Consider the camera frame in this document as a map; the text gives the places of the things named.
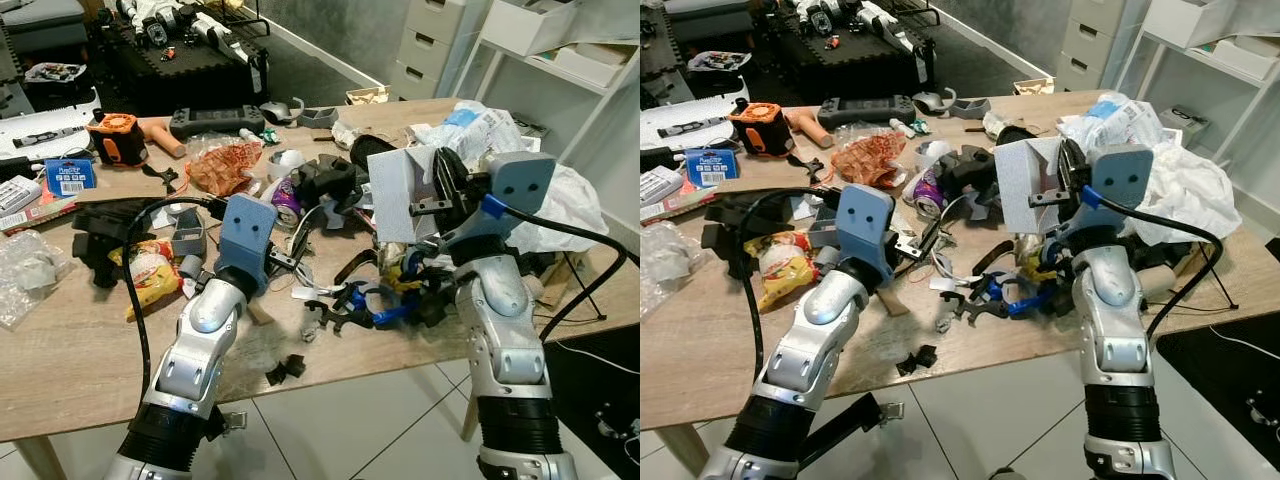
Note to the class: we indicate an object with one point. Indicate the white crumpled plastic bag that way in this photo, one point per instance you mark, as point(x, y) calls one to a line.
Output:
point(1190, 190)
point(560, 215)

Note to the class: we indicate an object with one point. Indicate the clear plastic bag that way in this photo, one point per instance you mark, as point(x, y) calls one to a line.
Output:
point(668, 265)
point(25, 275)

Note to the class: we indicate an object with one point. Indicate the black blocky device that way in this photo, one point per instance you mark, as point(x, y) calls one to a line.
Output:
point(100, 235)
point(735, 222)

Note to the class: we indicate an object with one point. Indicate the black handheld controller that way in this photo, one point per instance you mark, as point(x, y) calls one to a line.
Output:
point(215, 121)
point(866, 110)

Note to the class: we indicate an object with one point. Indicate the yellow snack bag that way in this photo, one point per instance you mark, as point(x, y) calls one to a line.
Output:
point(152, 278)
point(785, 270)

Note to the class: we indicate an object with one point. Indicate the wooden table leg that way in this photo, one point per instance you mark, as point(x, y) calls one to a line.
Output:
point(40, 460)
point(690, 455)

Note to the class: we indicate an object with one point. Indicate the white shelf unit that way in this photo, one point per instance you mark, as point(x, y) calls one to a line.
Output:
point(560, 70)
point(1215, 70)

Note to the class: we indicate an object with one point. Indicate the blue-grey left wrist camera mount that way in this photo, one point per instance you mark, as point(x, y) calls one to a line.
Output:
point(865, 222)
point(248, 228)

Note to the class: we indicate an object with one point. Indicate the small black plastic piece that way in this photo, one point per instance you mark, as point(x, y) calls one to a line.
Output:
point(916, 360)
point(285, 368)

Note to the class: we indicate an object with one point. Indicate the grey folded cardboard carton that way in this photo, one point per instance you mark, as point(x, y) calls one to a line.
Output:
point(395, 195)
point(1020, 185)

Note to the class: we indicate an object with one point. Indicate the purple drink can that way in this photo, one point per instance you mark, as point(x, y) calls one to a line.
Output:
point(928, 192)
point(287, 202)

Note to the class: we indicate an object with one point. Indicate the orange black fan device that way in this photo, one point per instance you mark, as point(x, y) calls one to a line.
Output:
point(117, 138)
point(760, 128)

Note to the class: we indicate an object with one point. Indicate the white flat board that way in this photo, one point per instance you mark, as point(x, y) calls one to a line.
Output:
point(45, 115)
point(685, 118)

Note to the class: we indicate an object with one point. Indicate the black floor mat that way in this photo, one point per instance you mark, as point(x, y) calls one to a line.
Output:
point(600, 400)
point(1225, 375)

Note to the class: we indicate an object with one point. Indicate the white drawer cabinet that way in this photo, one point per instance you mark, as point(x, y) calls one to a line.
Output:
point(430, 45)
point(1090, 40)

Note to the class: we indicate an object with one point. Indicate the white blue plastic wrapper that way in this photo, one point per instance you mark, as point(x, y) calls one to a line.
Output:
point(472, 125)
point(1112, 118)

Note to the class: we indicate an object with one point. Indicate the grey printed plastic part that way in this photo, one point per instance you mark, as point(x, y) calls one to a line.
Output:
point(322, 115)
point(970, 106)

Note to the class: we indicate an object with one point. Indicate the white small labelled box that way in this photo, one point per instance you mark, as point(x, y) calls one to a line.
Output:
point(18, 192)
point(660, 184)

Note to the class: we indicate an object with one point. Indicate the black bulky plastic part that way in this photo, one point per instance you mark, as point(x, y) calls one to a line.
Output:
point(968, 170)
point(330, 180)

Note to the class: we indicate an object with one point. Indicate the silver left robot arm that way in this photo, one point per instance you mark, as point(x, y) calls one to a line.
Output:
point(190, 350)
point(810, 340)

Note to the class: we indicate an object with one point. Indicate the blue card package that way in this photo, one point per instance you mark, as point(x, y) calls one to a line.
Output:
point(712, 166)
point(70, 176)

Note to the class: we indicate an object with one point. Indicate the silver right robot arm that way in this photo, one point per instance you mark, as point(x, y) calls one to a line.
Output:
point(505, 330)
point(1110, 320)

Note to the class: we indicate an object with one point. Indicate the white tape roll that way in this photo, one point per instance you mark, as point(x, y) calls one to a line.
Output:
point(285, 162)
point(932, 154)

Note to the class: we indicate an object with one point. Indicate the orange mesh bag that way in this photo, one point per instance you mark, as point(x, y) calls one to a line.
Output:
point(868, 158)
point(222, 167)

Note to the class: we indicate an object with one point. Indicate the black case with parts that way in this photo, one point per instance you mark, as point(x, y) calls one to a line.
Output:
point(850, 50)
point(180, 60)

